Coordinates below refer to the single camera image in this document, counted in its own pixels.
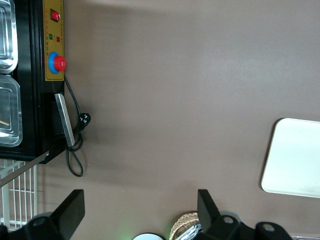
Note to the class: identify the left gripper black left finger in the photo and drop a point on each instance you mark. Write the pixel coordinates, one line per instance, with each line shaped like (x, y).
(71, 212)

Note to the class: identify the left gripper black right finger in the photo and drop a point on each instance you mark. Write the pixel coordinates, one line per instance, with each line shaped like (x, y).
(207, 210)

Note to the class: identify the cream plastic tray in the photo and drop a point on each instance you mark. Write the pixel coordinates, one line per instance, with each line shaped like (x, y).
(295, 157)

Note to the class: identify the silver foil container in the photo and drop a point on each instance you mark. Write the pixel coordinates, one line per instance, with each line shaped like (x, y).
(192, 231)

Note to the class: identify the light oval wicker basket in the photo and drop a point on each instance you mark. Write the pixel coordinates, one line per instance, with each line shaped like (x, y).
(183, 221)

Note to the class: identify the sealing machine press lever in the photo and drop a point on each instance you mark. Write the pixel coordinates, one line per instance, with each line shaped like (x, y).
(25, 168)

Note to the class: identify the grey metal bar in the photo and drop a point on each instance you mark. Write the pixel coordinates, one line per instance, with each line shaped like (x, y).
(65, 120)

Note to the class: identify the small wooden stick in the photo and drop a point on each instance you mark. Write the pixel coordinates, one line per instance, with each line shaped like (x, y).
(4, 122)

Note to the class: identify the black sealing machine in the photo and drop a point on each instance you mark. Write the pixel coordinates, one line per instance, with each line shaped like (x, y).
(30, 100)

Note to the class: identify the steel food container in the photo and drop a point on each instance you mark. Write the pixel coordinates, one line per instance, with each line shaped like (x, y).
(7, 37)
(10, 107)

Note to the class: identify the red emergency stop button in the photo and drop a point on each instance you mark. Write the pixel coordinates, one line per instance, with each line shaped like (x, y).
(59, 63)

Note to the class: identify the yellow control panel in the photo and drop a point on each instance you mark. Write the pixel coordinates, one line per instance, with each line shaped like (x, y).
(53, 32)

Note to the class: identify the red rocker switch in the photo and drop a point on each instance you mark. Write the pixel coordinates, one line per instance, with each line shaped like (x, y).
(55, 15)

